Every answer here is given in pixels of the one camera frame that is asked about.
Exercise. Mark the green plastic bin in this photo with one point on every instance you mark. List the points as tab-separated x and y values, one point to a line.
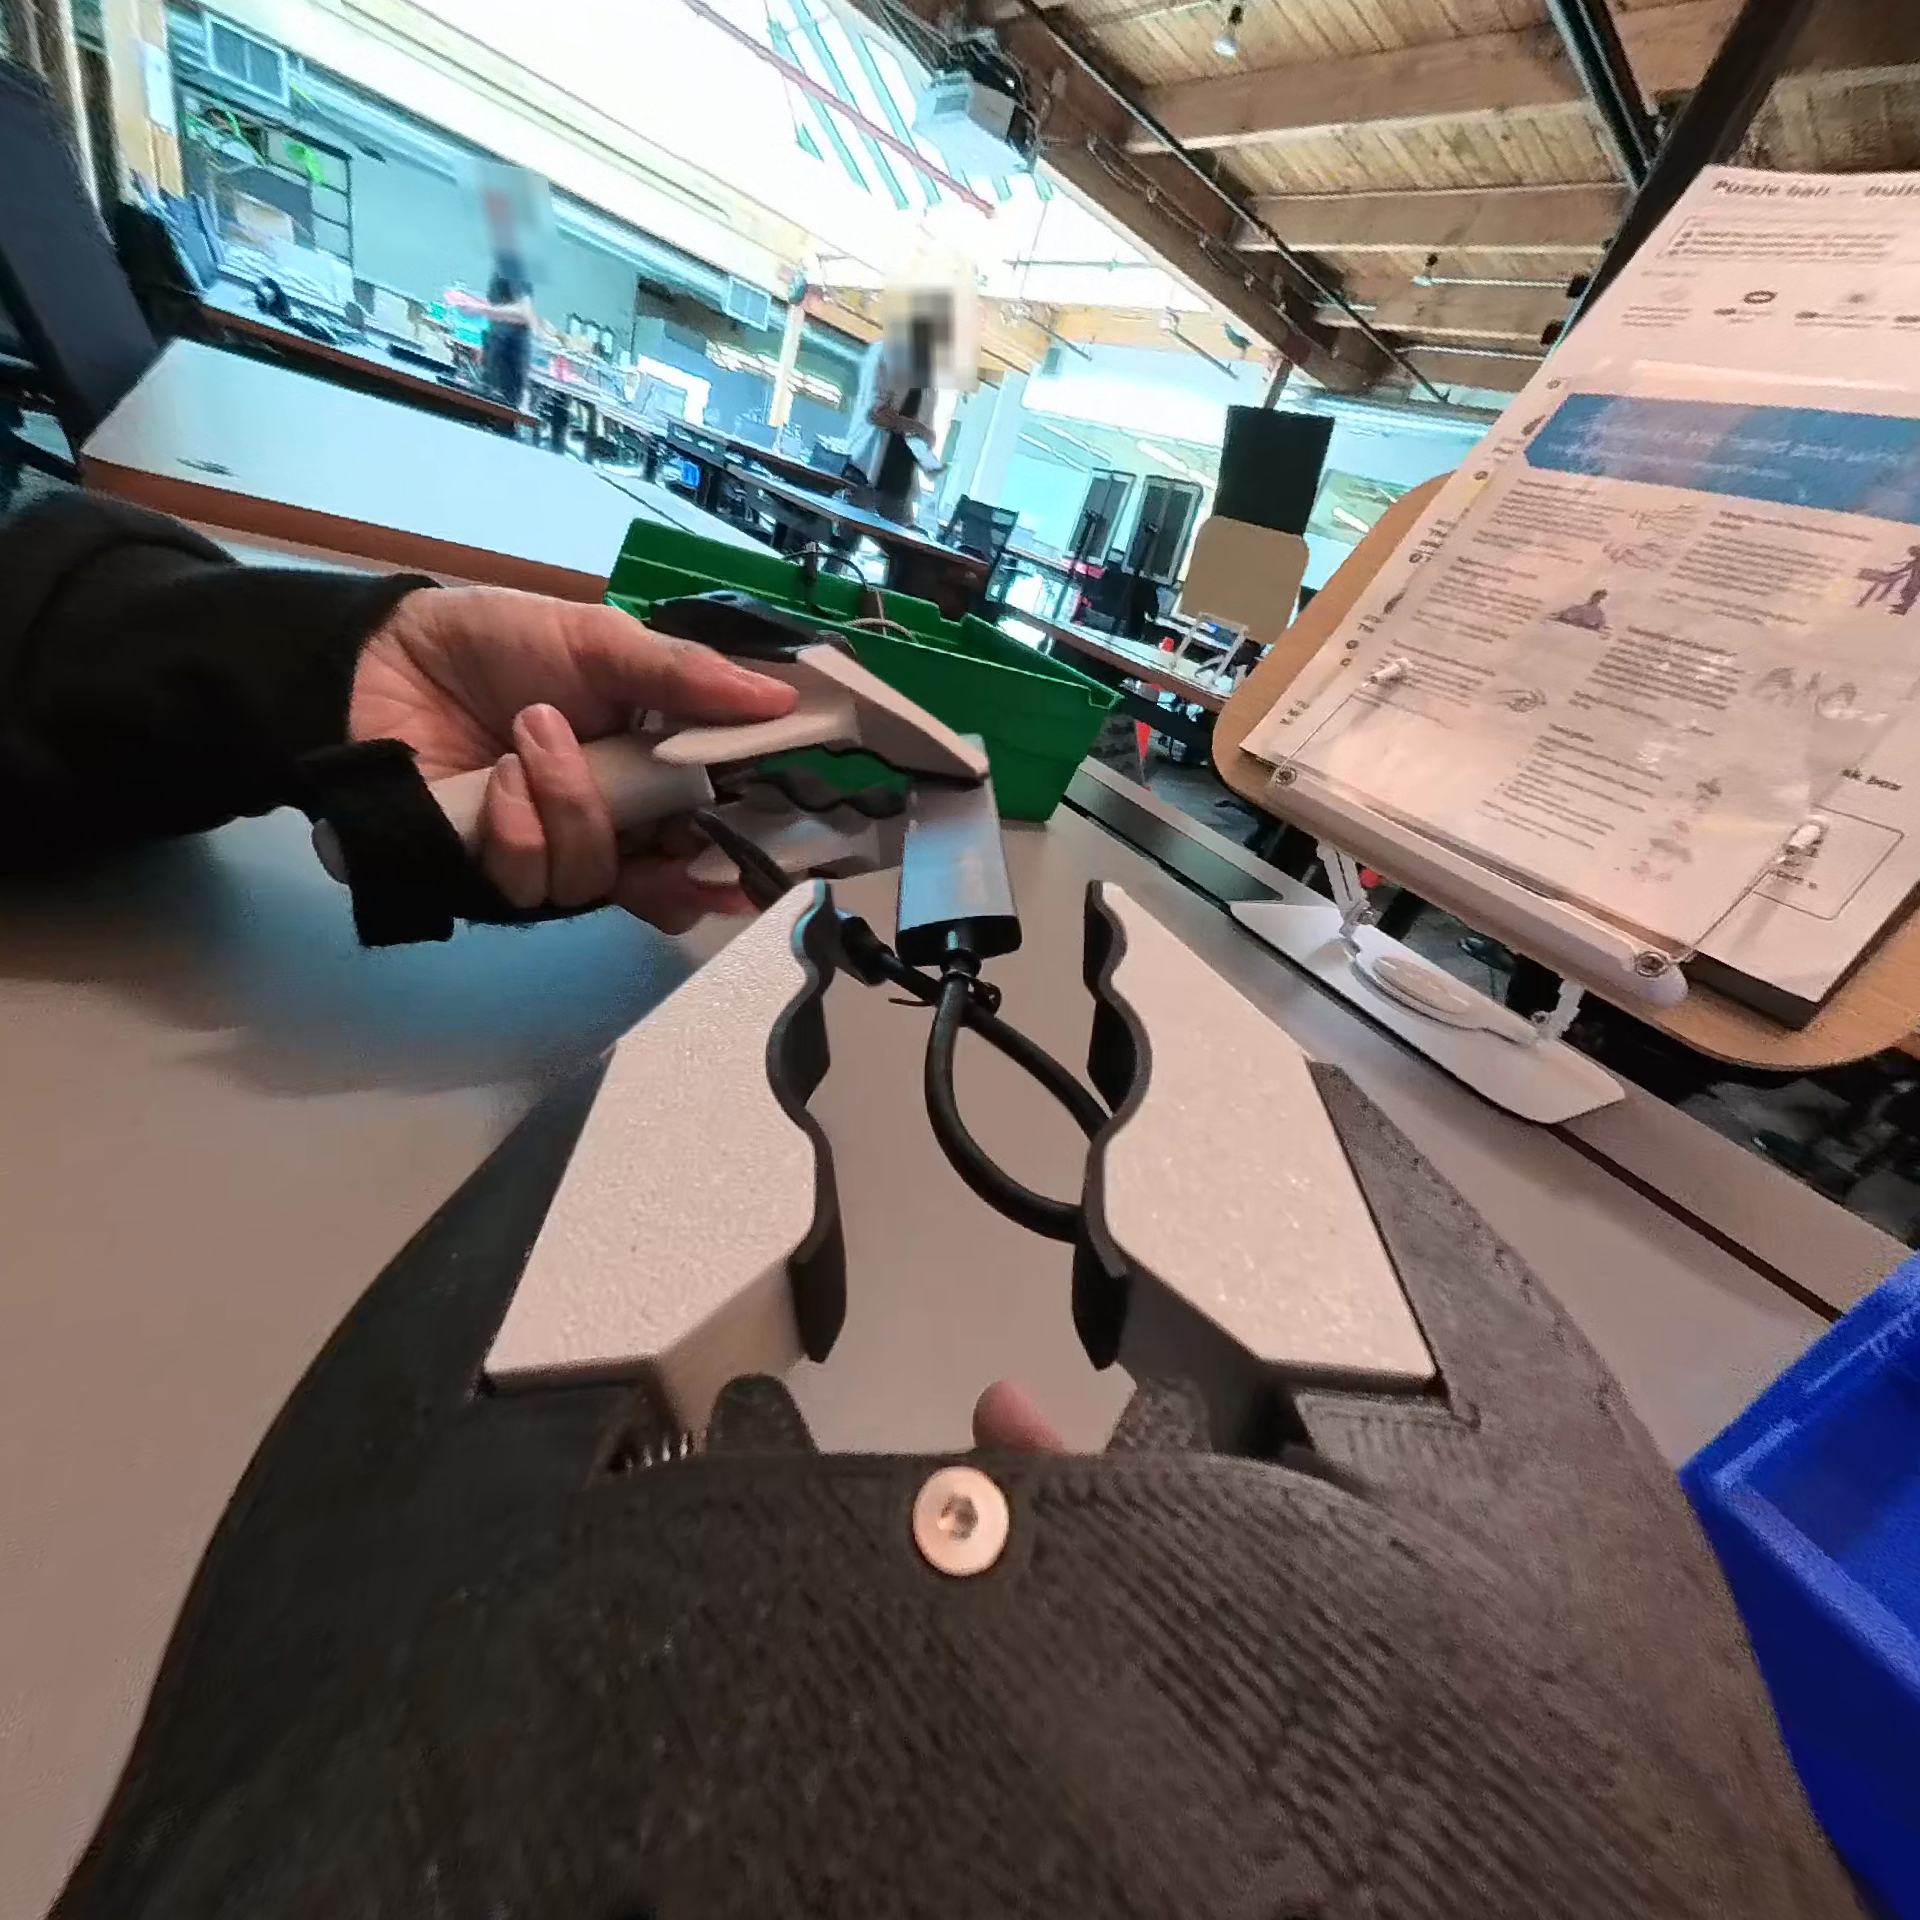
1036	721

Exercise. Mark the blue plastic bin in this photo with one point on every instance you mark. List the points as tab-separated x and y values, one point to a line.
1828	1501

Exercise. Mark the white desk wooden edge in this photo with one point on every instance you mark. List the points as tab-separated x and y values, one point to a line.
376	452

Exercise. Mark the person's right hand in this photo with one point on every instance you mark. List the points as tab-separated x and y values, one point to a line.
1019	1423

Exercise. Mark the grey desk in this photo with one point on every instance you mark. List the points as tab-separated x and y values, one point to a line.
225	1200

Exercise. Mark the white ceiling projector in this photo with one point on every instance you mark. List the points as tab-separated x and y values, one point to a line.
974	119

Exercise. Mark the person's left forearm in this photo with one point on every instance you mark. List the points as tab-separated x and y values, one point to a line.
149	674

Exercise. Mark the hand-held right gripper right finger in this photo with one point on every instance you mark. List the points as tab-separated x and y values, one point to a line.
1244	1200

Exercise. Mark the blue banner leaflet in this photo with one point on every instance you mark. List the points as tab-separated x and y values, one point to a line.
1651	629

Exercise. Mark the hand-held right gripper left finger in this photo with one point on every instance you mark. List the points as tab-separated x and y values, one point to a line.
661	1170

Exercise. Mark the black monitor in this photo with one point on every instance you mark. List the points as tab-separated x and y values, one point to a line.
1276	465

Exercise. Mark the grey USB hub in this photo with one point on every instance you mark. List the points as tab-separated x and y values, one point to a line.
960	879

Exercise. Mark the small wooden document stand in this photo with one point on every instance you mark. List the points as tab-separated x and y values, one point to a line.
1244	580

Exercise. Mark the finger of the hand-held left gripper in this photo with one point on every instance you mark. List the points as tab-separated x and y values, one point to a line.
885	704
825	857

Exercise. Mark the person's left hand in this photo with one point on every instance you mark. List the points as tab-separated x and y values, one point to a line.
494	661

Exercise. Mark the white instruction sheet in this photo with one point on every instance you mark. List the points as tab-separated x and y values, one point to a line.
1724	225

